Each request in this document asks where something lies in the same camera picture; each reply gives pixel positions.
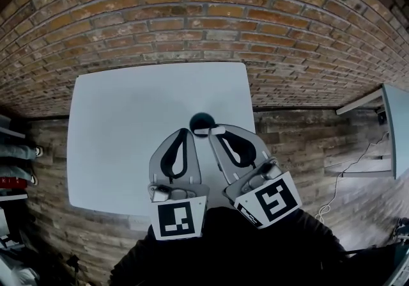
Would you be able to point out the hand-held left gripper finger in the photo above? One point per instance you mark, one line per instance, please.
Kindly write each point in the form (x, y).
(155, 169)
(194, 169)

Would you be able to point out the white table with grey top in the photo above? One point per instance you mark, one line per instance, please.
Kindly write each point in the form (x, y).
(399, 128)

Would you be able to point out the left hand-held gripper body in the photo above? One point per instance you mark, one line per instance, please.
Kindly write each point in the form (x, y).
(177, 219)

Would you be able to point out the red box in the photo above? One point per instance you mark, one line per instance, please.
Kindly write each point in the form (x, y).
(12, 183)

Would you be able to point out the white square table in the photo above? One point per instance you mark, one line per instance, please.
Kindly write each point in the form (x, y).
(128, 134)

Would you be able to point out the person's left forearm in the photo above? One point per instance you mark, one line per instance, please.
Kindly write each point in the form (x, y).
(134, 259)

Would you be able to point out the person's dark clothing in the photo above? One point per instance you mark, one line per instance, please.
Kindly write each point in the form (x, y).
(230, 252)

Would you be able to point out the white shelf unit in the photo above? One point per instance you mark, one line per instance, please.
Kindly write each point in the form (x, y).
(9, 131)

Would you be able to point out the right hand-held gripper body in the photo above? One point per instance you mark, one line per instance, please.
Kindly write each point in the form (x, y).
(274, 201)

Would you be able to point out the pale cup with teal inside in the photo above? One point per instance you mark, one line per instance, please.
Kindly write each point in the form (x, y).
(199, 120)

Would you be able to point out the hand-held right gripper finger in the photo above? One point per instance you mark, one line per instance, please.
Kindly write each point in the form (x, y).
(220, 160)
(259, 146)

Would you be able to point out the black wall socket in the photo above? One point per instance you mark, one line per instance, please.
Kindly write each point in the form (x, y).
(381, 116)

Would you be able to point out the person's right forearm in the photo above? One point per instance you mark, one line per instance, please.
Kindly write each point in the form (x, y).
(319, 233)

